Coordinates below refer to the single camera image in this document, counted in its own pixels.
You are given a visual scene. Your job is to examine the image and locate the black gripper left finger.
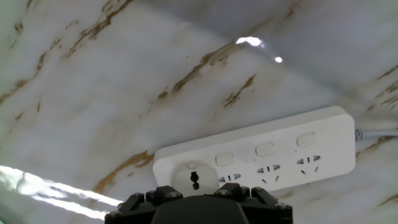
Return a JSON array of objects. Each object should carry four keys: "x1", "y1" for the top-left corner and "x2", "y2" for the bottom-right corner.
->
[{"x1": 104, "y1": 185, "x2": 184, "y2": 224}]

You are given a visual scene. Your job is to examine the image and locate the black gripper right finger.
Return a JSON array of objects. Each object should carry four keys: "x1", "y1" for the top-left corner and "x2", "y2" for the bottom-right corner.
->
[{"x1": 214, "y1": 182, "x2": 294, "y2": 224}]

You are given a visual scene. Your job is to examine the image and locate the white plug adapter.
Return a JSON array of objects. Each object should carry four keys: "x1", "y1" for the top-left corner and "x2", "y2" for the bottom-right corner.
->
[{"x1": 170, "y1": 160, "x2": 220, "y2": 197}]

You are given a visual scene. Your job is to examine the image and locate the white four-socket power strip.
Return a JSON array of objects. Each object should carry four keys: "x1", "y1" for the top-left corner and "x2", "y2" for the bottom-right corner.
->
[{"x1": 152, "y1": 105, "x2": 356, "y2": 192}]

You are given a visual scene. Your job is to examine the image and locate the glossy marble pattern mat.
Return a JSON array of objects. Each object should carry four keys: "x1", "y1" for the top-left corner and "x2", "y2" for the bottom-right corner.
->
[{"x1": 0, "y1": 0, "x2": 398, "y2": 224}]

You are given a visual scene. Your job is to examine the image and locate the grey power strip cable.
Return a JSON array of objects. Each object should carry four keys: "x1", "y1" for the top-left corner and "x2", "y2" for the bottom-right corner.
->
[{"x1": 354, "y1": 128, "x2": 398, "y2": 141}]

